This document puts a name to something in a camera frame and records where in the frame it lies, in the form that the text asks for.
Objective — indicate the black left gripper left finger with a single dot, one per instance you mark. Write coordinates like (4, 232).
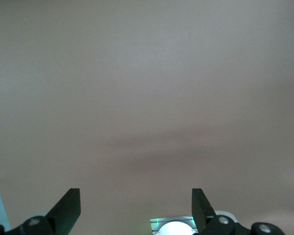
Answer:
(63, 213)

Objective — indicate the brown table cloth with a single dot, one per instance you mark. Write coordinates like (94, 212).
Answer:
(147, 98)

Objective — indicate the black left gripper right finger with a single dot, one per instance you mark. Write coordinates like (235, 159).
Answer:
(199, 210)

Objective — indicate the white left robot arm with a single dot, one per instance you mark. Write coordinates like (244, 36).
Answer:
(176, 228)

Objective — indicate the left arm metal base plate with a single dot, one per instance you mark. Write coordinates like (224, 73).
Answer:
(154, 224)

